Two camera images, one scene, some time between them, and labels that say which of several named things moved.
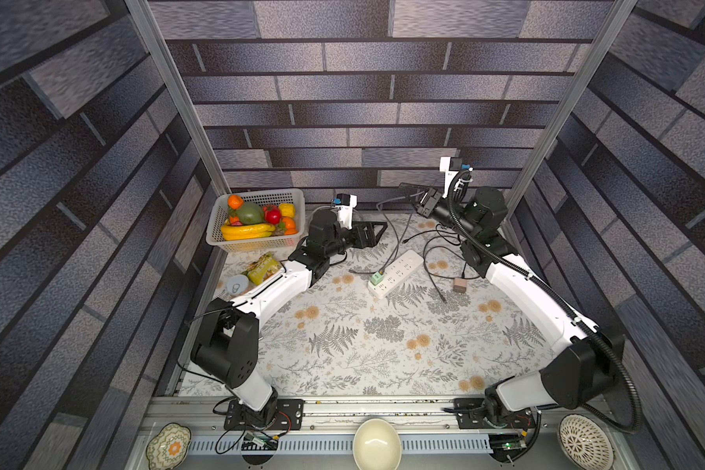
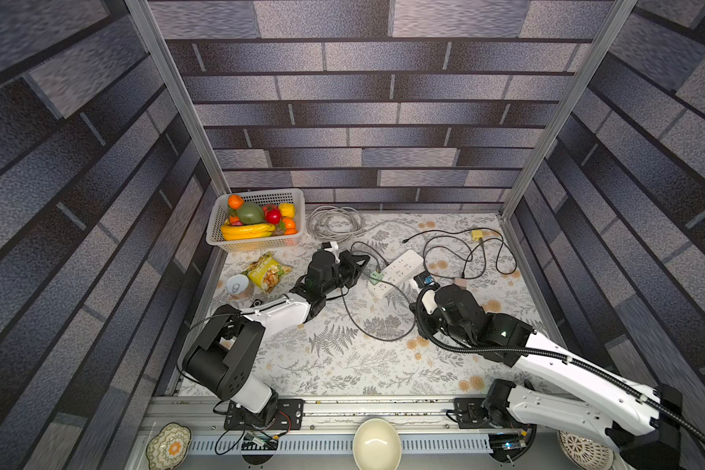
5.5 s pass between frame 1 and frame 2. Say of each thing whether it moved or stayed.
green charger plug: stayed
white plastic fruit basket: stayed
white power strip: stayed
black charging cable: moved
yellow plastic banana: stayed
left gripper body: moved
